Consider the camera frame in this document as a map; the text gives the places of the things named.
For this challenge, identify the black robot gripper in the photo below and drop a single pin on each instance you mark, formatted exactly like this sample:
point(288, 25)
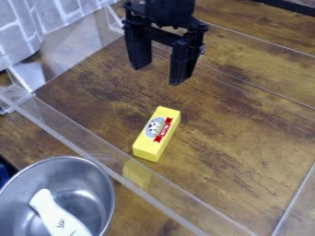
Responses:
point(152, 15)

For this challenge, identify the yellow butter block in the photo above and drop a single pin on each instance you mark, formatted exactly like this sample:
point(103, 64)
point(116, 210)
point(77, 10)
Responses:
point(149, 144)

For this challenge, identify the grey brick pattern curtain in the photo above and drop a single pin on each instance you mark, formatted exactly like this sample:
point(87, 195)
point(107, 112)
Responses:
point(26, 20)

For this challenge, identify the clear acrylic barrier panel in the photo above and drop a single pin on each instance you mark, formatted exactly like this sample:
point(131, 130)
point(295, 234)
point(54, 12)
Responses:
point(236, 173)

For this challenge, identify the silver metal bowl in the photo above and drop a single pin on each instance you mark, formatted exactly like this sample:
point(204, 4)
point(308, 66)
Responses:
point(70, 181)

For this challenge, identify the blue object at edge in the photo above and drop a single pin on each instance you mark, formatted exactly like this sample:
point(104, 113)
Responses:
point(2, 175)

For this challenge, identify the white plastic spatula handle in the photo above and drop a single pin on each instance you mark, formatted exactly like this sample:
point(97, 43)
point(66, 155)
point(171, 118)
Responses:
point(57, 220)

